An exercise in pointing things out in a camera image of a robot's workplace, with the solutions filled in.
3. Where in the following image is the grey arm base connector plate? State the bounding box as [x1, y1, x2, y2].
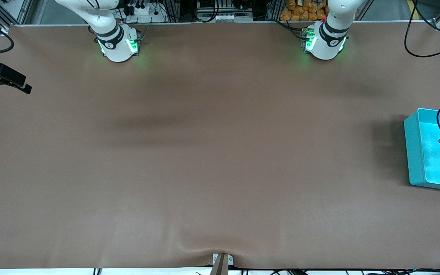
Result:
[301, 27, 317, 53]

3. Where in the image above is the teal plastic storage box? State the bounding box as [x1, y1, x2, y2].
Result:
[404, 108, 440, 193]

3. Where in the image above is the white power strip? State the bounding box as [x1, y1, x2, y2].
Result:
[123, 0, 167, 23]

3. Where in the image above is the brown table mat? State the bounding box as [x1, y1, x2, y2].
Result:
[0, 21, 440, 270]

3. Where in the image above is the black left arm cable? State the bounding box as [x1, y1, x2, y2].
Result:
[404, 0, 440, 142]

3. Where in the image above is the silver clamp bracket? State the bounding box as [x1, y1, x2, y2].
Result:
[212, 253, 234, 266]

